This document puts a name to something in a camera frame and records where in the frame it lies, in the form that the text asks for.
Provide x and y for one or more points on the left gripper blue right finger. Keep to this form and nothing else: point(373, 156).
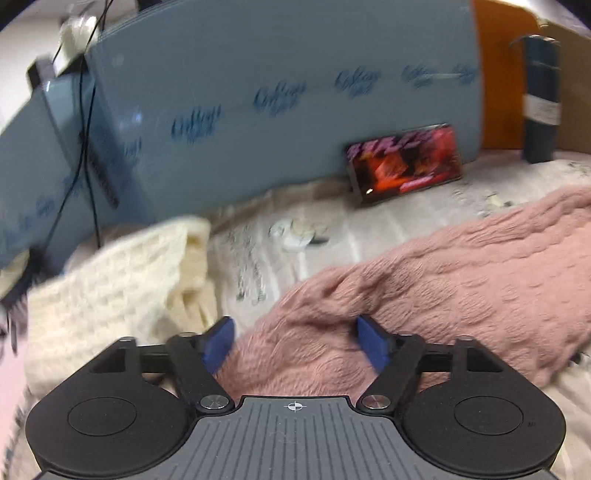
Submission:
point(395, 359)

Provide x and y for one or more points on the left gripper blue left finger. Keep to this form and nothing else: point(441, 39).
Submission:
point(195, 359)

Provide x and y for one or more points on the pink knitted sweater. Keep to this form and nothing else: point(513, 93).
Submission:
point(519, 282)

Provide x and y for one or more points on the cream knitted sweater folded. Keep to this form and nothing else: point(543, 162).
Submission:
point(149, 285)

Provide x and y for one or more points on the printed grey bed sheet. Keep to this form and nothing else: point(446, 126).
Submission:
point(260, 250)

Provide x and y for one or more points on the black smartphone showing video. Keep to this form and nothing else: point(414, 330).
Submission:
point(404, 162)

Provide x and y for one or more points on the light blue foam board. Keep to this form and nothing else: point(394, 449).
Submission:
point(63, 174)
point(213, 102)

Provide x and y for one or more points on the dark blue vacuum bottle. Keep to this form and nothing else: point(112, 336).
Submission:
point(541, 102)

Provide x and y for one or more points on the orange cardboard panel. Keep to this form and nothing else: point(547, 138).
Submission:
point(500, 26)

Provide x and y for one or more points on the brown cardboard panel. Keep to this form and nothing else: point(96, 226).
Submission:
point(574, 86)

